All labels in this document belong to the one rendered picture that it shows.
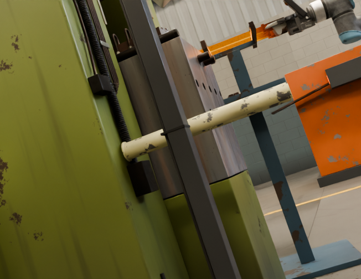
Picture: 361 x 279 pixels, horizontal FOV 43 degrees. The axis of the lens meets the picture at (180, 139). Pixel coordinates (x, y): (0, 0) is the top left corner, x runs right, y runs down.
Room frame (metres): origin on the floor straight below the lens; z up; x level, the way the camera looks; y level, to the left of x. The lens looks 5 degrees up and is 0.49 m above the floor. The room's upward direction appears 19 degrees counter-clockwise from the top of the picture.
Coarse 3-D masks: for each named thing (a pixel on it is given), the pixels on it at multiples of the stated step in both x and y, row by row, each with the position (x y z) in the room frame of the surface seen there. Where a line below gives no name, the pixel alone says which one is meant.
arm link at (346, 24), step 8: (336, 16) 1.90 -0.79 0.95; (344, 16) 1.88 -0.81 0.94; (352, 16) 1.88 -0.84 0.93; (360, 16) 1.91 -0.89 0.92; (336, 24) 1.91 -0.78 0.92; (344, 24) 1.88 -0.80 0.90; (352, 24) 1.87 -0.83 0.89; (360, 24) 1.89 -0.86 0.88; (344, 32) 1.89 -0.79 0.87; (352, 32) 1.87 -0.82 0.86; (360, 32) 1.88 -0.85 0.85; (344, 40) 1.90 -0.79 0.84; (352, 40) 1.92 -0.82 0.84
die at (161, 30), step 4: (156, 28) 1.39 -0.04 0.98; (160, 28) 1.40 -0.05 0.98; (160, 32) 1.39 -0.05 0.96; (164, 32) 1.44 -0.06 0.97; (132, 40) 1.41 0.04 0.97; (120, 44) 1.43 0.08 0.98; (124, 44) 1.42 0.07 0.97; (132, 44) 1.42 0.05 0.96; (120, 48) 1.43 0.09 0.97; (124, 48) 1.42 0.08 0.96; (128, 48) 1.42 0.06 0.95; (120, 52) 1.43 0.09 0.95
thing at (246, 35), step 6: (264, 24) 1.96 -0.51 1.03; (258, 30) 1.96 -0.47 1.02; (264, 30) 1.95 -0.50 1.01; (270, 30) 1.98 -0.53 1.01; (240, 36) 1.98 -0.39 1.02; (246, 36) 1.97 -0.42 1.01; (222, 42) 1.99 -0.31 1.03; (228, 42) 1.98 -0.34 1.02; (234, 42) 1.99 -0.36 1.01; (210, 48) 2.00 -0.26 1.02; (216, 48) 1.99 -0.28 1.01
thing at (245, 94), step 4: (276, 80) 1.78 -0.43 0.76; (280, 80) 1.78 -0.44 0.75; (284, 80) 1.77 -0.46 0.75; (268, 84) 1.78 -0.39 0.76; (272, 84) 1.78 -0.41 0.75; (276, 84) 1.78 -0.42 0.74; (256, 88) 1.79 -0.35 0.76; (260, 88) 1.79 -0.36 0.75; (264, 88) 1.79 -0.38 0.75; (268, 88) 1.79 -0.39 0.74; (244, 92) 1.80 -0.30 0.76; (248, 92) 1.80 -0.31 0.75; (252, 92) 1.79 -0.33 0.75; (256, 92) 1.79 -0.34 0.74; (232, 96) 1.81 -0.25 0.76; (236, 96) 1.81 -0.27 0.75; (240, 96) 1.80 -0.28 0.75; (244, 96) 1.80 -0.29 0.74; (224, 100) 1.81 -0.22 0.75; (228, 100) 1.81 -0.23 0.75; (232, 100) 1.81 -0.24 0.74; (236, 100) 1.82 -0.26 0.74
